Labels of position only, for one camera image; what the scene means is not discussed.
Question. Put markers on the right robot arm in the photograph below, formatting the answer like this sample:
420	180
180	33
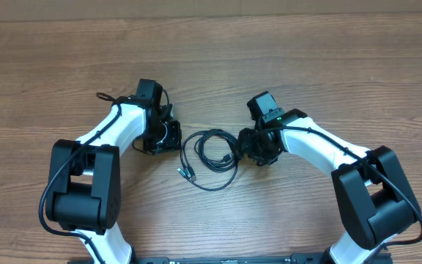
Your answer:
376	203

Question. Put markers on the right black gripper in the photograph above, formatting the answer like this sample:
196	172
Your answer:
247	145

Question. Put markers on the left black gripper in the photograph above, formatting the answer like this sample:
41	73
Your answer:
172	136

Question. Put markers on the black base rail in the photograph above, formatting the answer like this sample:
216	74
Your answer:
229	259

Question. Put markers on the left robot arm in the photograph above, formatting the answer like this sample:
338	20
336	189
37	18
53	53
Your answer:
83	196

